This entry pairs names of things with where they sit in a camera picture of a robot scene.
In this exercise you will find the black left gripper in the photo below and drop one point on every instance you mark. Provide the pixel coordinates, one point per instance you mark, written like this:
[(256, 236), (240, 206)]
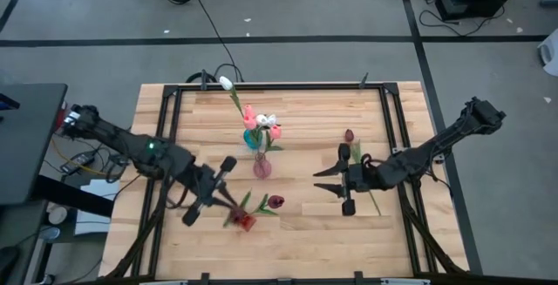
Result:
[(205, 185)]

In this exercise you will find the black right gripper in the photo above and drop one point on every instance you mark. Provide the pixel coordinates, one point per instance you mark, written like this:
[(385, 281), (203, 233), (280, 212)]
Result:
[(366, 177)]

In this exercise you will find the pink glass bottle vase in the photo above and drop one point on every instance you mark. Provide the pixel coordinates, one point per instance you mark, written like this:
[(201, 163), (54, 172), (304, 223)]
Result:
[(262, 169)]

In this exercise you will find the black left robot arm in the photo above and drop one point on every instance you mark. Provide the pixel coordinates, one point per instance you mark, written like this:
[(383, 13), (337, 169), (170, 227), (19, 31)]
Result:
[(131, 143)]

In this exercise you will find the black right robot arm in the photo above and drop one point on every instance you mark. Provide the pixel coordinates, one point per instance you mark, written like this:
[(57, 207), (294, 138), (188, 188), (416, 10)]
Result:
[(436, 145)]

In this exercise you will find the red ribbed glass vase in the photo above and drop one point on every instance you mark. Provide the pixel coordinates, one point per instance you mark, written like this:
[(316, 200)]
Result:
[(247, 223)]

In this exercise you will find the blue glass vase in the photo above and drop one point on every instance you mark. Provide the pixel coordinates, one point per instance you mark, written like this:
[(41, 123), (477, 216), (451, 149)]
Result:
[(250, 141)]

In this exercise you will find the white box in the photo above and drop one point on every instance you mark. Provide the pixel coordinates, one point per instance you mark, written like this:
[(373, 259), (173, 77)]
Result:
[(104, 189)]

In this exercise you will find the black power adapter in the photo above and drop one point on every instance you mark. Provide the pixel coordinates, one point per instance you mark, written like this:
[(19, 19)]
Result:
[(78, 161)]

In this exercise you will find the white round cup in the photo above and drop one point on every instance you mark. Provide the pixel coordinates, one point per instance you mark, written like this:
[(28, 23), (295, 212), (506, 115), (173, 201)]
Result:
[(57, 215)]

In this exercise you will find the grey round disc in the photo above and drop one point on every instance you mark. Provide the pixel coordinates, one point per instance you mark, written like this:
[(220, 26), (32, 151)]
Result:
[(51, 233)]

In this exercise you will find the black desk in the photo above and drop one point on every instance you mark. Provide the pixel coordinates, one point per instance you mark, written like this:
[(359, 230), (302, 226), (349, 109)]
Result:
[(26, 145)]

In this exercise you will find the white plastic object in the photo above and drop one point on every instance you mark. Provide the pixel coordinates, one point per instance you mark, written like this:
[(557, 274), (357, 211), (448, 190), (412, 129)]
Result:
[(551, 54)]

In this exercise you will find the small grey box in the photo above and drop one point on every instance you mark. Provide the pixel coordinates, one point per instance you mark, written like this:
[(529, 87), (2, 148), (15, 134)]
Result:
[(550, 0)]

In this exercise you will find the black aluminium table frame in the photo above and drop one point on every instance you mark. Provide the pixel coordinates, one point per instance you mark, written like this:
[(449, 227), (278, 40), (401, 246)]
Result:
[(305, 86)]

